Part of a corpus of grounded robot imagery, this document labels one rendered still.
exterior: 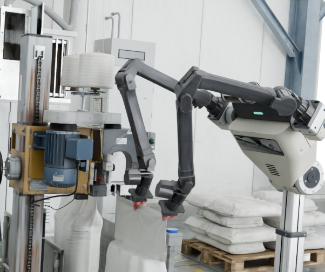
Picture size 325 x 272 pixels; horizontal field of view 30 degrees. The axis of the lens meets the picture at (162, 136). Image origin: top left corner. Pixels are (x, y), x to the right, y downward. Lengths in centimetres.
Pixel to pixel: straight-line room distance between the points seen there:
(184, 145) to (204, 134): 576
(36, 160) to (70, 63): 50
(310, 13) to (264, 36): 68
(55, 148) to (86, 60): 41
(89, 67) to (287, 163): 96
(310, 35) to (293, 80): 67
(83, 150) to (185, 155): 52
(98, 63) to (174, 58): 509
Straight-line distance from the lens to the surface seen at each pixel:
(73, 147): 265
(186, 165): 236
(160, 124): 771
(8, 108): 563
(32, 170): 287
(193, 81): 218
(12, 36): 558
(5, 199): 573
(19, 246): 298
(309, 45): 865
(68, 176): 271
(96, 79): 274
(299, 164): 261
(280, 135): 251
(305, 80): 859
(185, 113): 224
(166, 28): 777
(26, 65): 290
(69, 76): 300
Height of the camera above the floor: 148
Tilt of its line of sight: 3 degrees down
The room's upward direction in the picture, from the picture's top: 4 degrees clockwise
